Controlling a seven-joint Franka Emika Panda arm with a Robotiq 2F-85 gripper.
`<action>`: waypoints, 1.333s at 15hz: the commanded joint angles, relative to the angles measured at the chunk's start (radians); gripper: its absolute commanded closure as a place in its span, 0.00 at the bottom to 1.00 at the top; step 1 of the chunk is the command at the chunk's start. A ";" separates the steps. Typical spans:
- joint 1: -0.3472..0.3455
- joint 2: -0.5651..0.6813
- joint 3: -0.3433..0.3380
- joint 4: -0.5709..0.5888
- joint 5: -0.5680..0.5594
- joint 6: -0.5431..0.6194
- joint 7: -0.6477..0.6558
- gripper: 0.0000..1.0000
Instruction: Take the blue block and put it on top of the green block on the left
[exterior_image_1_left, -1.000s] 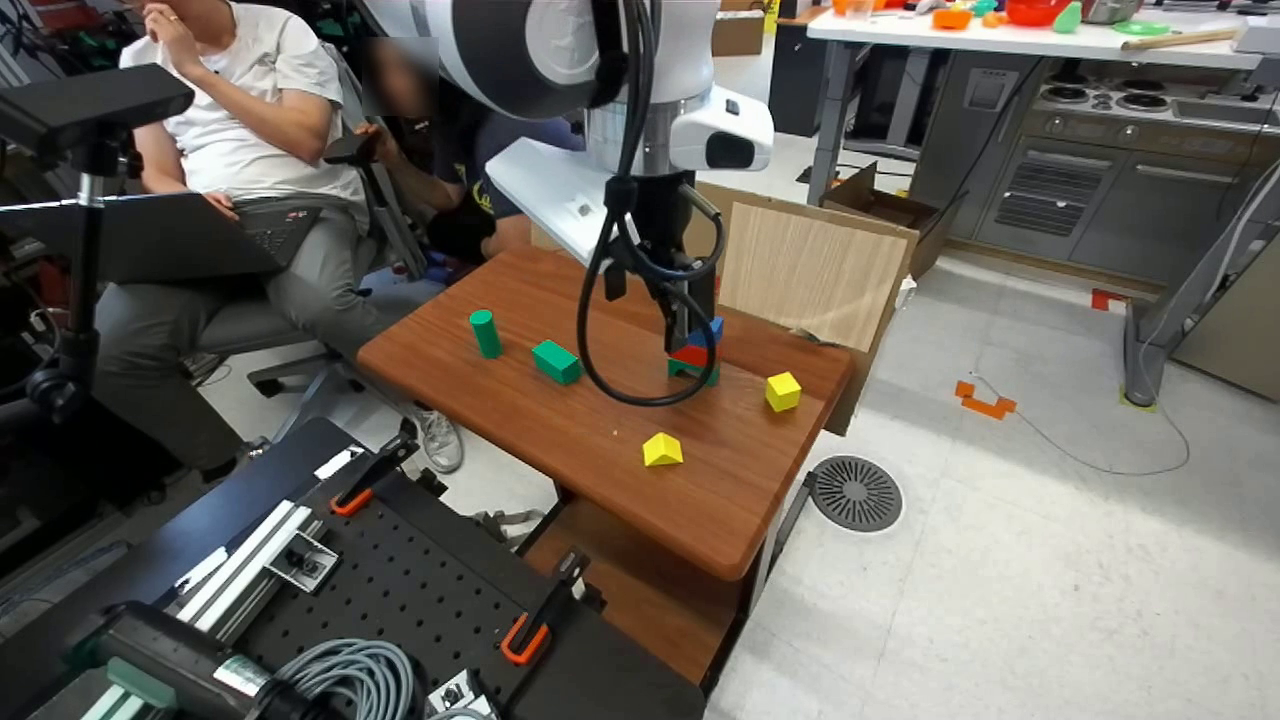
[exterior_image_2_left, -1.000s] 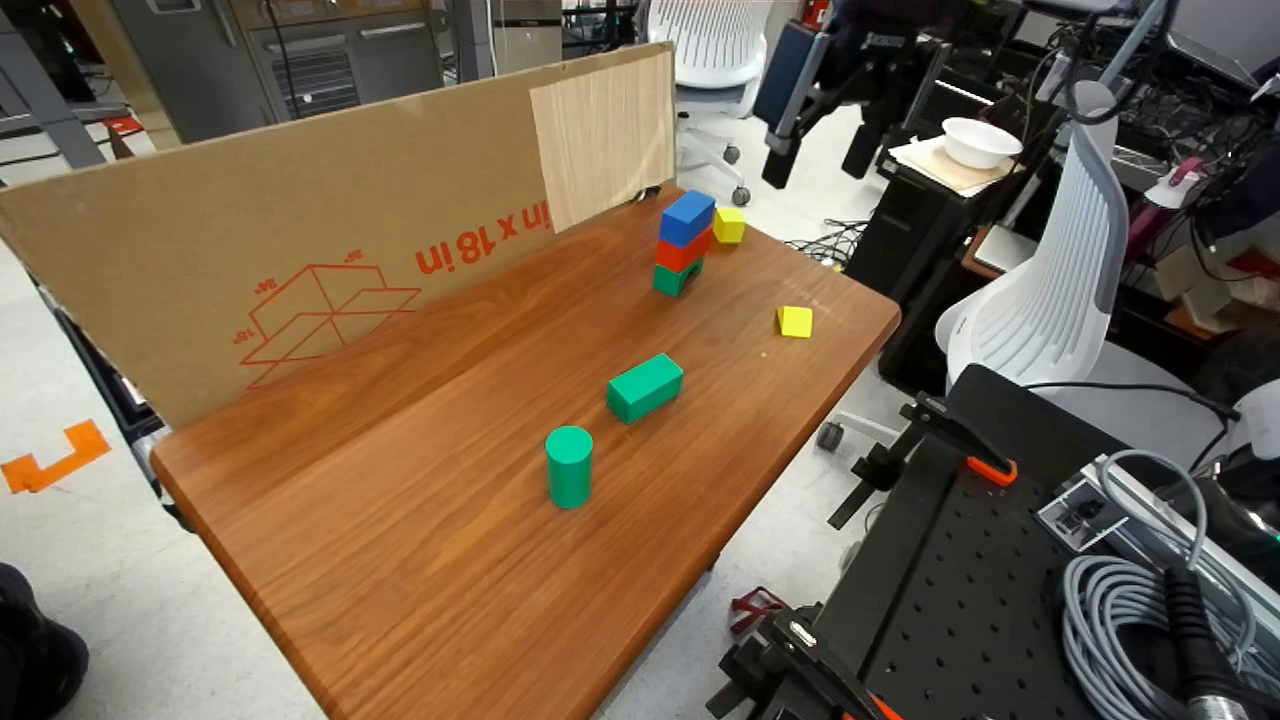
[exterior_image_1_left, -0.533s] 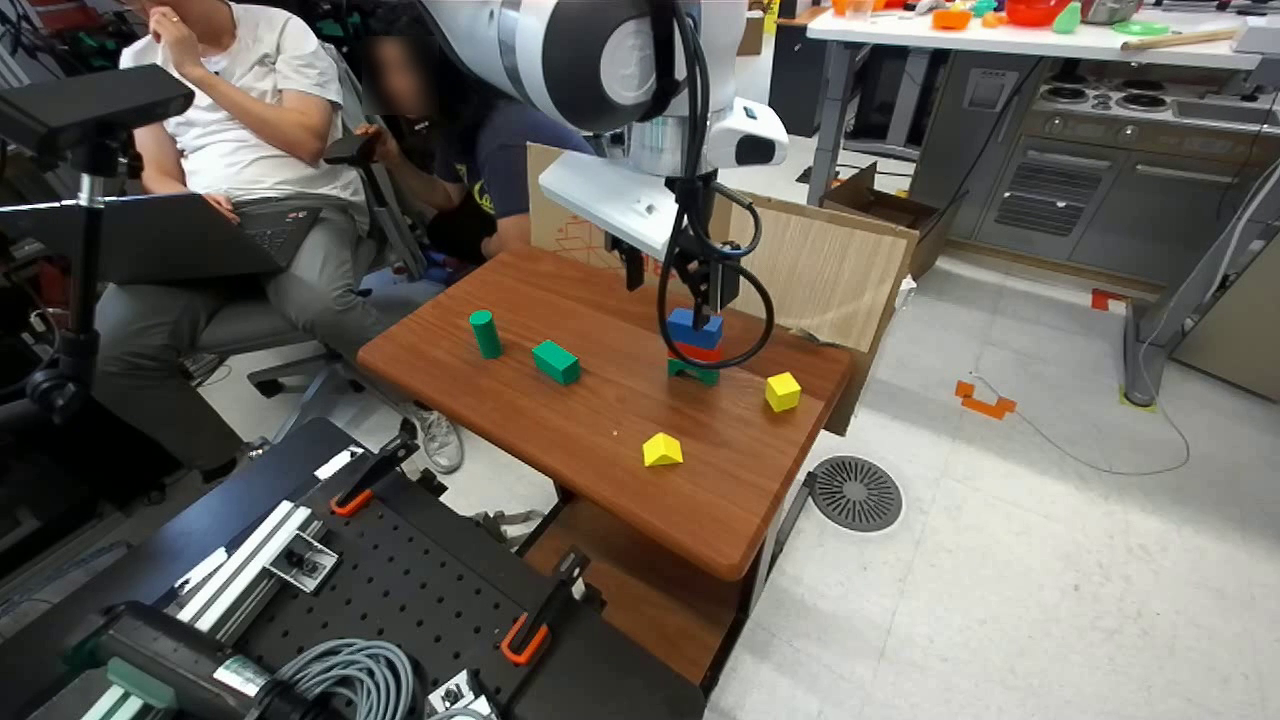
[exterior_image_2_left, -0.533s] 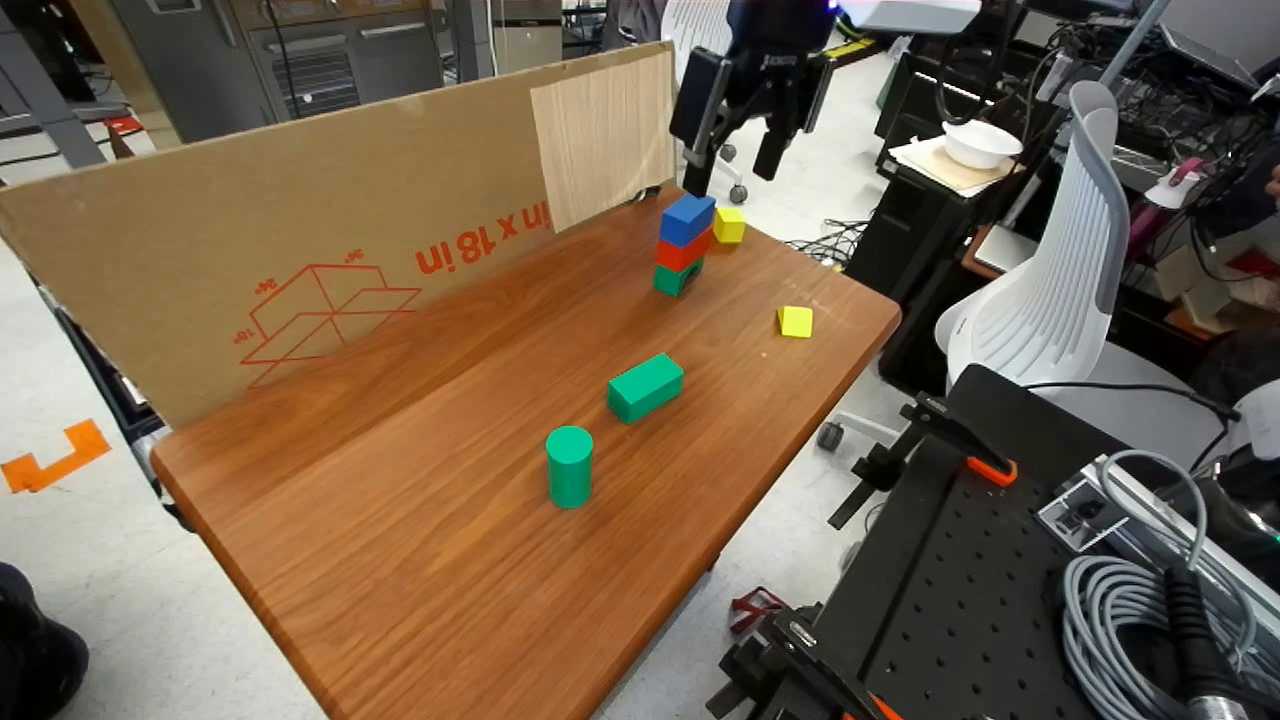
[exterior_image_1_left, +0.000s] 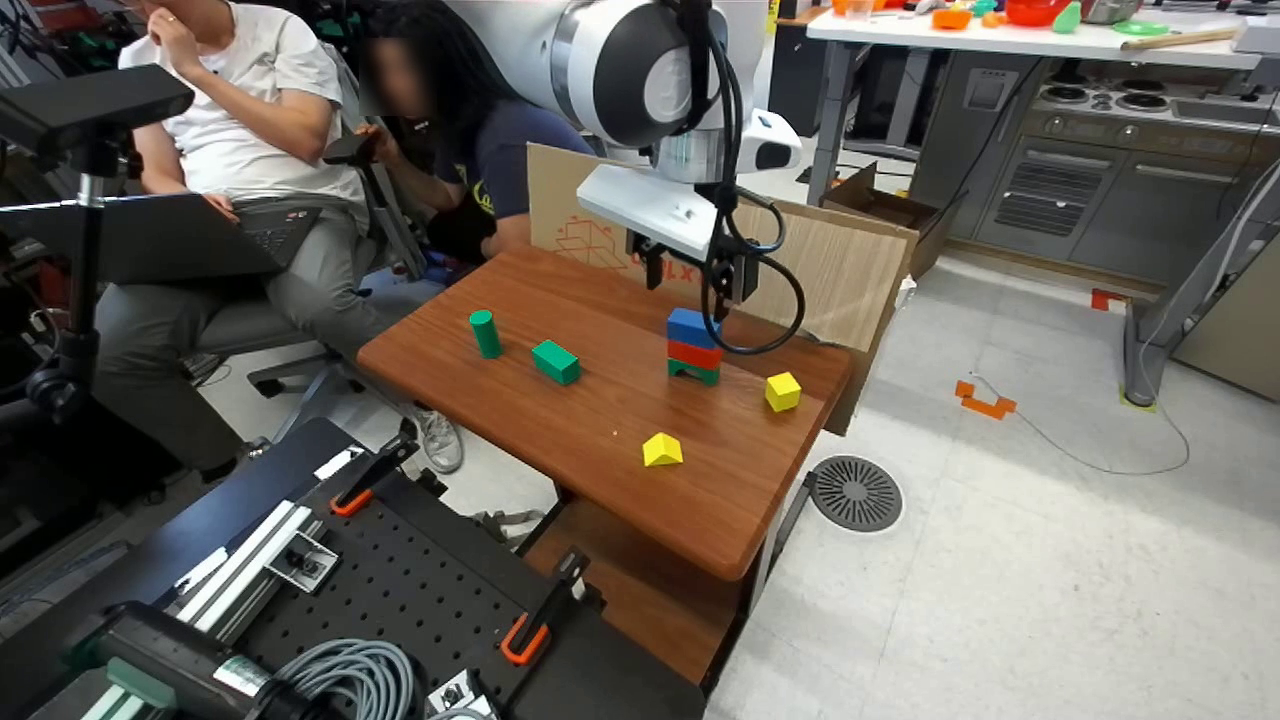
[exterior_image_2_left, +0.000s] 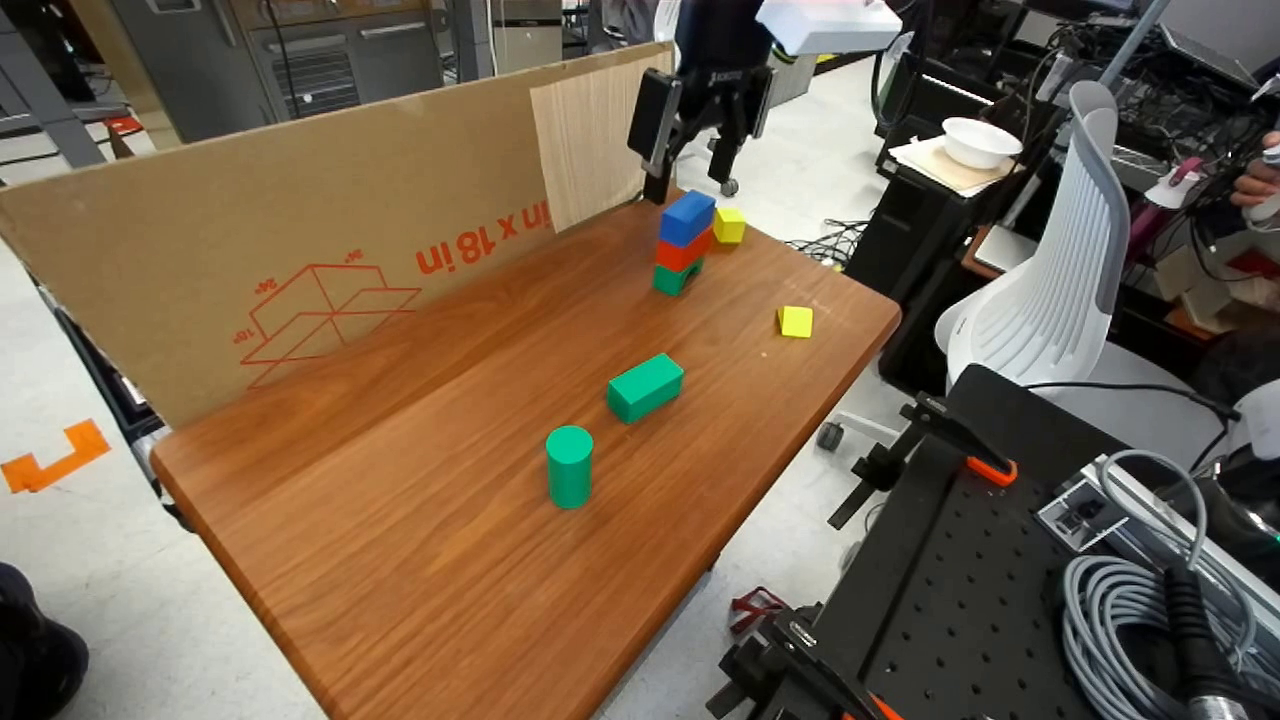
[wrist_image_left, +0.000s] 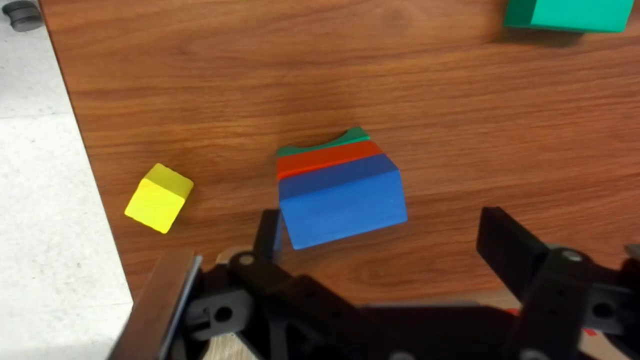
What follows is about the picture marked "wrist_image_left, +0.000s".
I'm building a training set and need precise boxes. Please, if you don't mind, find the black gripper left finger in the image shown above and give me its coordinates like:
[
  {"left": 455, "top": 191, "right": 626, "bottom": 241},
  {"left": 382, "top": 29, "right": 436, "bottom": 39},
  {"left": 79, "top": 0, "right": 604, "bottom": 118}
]
[{"left": 107, "top": 206, "right": 301, "bottom": 360}]

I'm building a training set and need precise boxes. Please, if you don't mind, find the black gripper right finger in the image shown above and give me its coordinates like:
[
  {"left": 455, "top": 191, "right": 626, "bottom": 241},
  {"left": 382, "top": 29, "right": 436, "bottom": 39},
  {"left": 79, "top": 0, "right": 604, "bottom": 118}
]
[{"left": 473, "top": 204, "right": 640, "bottom": 360}]

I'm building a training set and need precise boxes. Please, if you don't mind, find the blue rectangular block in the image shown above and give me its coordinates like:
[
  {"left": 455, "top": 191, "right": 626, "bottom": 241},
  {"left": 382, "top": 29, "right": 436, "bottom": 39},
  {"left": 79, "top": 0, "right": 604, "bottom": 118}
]
[{"left": 277, "top": 151, "right": 409, "bottom": 252}]

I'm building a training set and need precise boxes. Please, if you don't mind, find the red rectangular block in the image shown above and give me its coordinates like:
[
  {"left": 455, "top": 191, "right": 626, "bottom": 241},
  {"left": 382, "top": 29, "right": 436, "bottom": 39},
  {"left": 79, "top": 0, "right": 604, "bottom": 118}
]
[{"left": 273, "top": 137, "right": 386, "bottom": 182}]

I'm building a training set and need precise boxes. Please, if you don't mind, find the green arch block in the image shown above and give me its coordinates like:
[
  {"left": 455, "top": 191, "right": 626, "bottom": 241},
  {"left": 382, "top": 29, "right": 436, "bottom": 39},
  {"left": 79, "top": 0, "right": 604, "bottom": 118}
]
[{"left": 273, "top": 124, "right": 374, "bottom": 159}]

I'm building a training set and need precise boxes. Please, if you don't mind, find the green rectangular block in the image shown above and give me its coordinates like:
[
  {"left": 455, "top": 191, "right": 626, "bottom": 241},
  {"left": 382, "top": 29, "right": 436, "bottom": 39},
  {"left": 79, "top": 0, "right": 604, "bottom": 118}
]
[{"left": 501, "top": 0, "right": 637, "bottom": 34}]

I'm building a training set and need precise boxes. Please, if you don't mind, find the large yellow cube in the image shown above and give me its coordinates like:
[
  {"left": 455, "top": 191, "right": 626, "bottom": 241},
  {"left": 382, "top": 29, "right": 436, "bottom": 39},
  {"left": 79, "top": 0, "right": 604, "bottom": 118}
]
[{"left": 121, "top": 159, "right": 196, "bottom": 235}]

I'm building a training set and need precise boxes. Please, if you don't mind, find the black caster wheel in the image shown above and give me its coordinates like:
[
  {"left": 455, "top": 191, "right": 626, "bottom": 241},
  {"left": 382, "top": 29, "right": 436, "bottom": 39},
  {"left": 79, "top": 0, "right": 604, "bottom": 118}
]
[{"left": 0, "top": 0, "right": 44, "bottom": 34}]

